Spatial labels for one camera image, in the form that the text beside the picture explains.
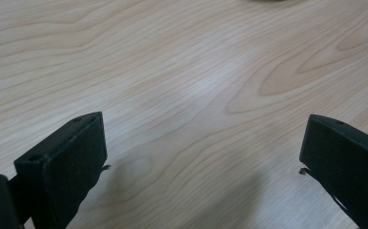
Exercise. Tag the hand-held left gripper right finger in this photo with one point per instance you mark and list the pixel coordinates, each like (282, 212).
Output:
(347, 159)

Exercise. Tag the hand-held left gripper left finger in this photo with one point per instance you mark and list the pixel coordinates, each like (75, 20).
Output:
(64, 159)

